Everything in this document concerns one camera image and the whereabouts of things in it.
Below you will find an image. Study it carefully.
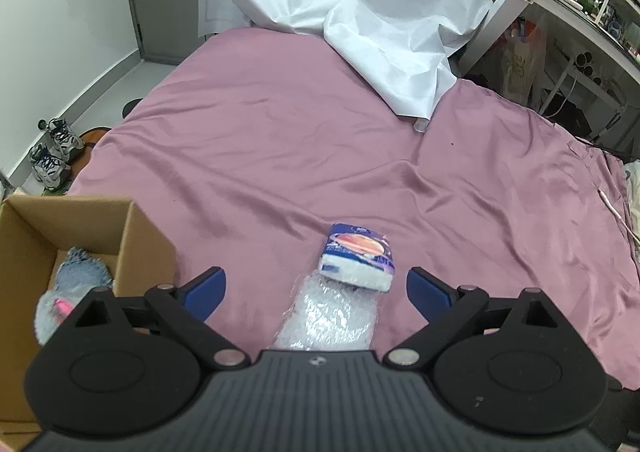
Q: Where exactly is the beige paper bag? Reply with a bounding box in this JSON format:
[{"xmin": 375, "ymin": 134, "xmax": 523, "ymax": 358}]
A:
[{"xmin": 499, "ymin": 19, "xmax": 547, "ymax": 106}]

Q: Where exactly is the brown cardboard box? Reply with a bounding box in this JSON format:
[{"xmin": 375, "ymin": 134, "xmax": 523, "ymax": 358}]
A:
[{"xmin": 0, "ymin": 195, "xmax": 177, "ymax": 439}]

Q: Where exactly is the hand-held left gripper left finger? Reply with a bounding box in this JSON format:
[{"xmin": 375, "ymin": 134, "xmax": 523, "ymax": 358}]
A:
[{"xmin": 47, "ymin": 266, "xmax": 252, "ymax": 373}]

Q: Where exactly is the cartoon floor mat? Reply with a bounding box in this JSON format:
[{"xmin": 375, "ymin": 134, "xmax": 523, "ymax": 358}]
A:
[{"xmin": 42, "ymin": 126, "xmax": 111, "ymax": 196}]

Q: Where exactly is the white cloth sheet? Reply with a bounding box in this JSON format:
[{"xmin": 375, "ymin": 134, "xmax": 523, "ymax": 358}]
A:
[{"xmin": 197, "ymin": 0, "xmax": 494, "ymax": 121}]

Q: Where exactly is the white cable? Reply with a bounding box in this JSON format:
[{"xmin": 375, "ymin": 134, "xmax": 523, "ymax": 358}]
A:
[{"xmin": 597, "ymin": 189, "xmax": 640, "ymax": 245}]

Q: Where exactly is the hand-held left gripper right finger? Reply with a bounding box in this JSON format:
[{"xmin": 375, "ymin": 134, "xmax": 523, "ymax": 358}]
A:
[{"xmin": 383, "ymin": 266, "xmax": 593, "ymax": 373}]

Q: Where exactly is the pink bed sheet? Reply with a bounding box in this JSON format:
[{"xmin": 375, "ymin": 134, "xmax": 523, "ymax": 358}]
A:
[{"xmin": 65, "ymin": 24, "xmax": 640, "ymax": 390}]

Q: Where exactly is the grey sneaker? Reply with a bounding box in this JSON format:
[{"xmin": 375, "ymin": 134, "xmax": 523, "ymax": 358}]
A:
[
  {"xmin": 39, "ymin": 118, "xmax": 85, "ymax": 163},
  {"xmin": 28, "ymin": 143, "xmax": 73, "ymax": 191}
]

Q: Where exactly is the clear bubble wrap bag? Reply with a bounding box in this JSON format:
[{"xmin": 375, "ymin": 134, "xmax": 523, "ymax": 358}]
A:
[{"xmin": 272, "ymin": 272, "xmax": 384, "ymax": 353}]

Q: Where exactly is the white desk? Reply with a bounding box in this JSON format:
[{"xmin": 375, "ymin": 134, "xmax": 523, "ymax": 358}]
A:
[{"xmin": 457, "ymin": 0, "xmax": 640, "ymax": 145}]

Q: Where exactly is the blue printed tissue pack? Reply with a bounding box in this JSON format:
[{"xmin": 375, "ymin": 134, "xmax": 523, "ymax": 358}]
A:
[{"xmin": 318, "ymin": 222, "xmax": 396, "ymax": 293}]

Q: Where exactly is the floral quilt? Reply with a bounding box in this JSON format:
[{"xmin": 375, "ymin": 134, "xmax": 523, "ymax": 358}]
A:
[{"xmin": 621, "ymin": 161, "xmax": 640, "ymax": 234}]

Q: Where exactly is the grey pink fuzzy plush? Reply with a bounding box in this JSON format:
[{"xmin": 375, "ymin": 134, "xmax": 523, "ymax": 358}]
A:
[{"xmin": 34, "ymin": 247, "xmax": 115, "ymax": 346}]

